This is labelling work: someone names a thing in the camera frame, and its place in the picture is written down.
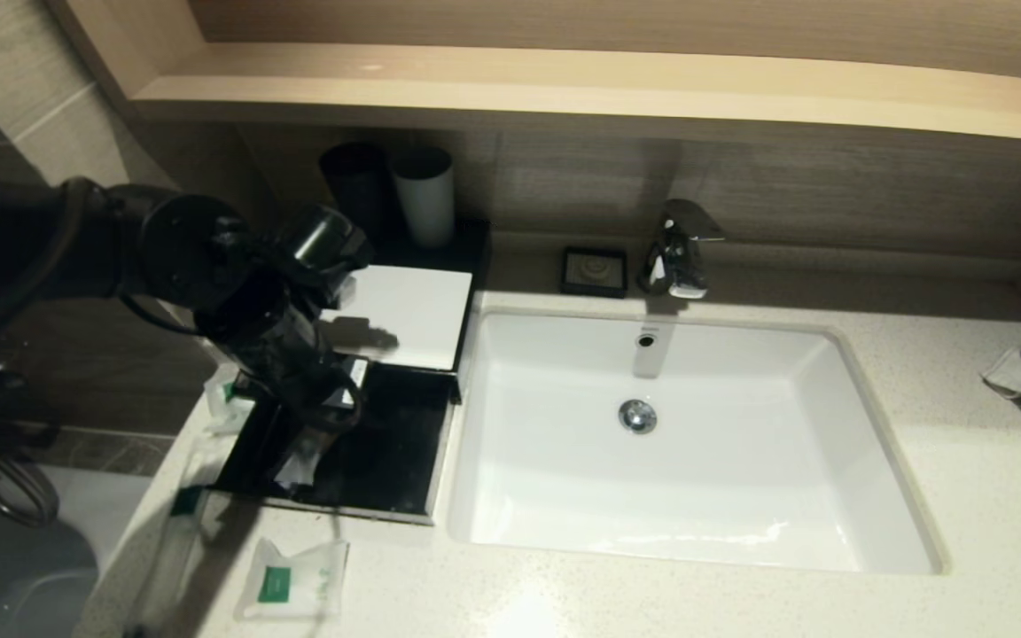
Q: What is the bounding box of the clear tube packet green label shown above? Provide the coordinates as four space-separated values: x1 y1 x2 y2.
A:
274 430 327 494

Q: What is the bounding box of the small sachet with green label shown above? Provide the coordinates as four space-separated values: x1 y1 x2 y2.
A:
203 368 254 437

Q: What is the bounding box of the black glossy box drawer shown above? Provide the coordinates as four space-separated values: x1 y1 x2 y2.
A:
214 363 460 525

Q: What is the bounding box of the black plastic cup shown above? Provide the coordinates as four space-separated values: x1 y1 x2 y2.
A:
318 144 390 240

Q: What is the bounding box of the long clear toothbrush packet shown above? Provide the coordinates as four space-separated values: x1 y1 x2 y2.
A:
125 439 232 638

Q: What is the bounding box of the flat sachet with green label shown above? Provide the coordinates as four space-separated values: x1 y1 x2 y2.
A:
234 539 350 621

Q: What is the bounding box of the grey plastic cup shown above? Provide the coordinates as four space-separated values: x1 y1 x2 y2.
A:
391 146 457 249

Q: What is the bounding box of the black square soap dish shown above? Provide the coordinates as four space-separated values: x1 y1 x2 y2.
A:
561 248 628 300

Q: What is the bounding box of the chrome sink drain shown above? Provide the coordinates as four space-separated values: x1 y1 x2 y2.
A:
618 399 659 435

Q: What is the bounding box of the chrome sink faucet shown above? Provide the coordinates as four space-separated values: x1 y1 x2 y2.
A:
637 200 726 300

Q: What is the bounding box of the white ceramic sink basin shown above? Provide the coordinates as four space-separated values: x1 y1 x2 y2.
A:
448 306 950 575

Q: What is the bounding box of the black coiled cable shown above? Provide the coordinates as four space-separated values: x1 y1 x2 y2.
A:
0 416 61 528

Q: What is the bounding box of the light wooden wall shelf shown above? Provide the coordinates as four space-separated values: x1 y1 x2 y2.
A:
50 0 1021 147

